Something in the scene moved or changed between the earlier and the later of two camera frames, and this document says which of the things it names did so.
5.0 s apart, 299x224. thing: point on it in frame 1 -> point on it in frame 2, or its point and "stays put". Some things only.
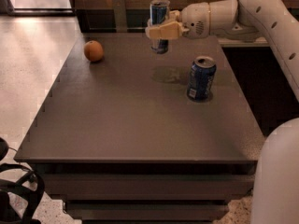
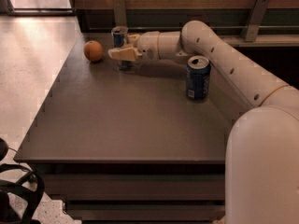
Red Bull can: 159,9 -> 119,37
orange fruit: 93,50 stays put
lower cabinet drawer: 147,211 stays put
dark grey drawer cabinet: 130,134 stays put
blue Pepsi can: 200,79 stays put
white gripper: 195,20 -> 148,45
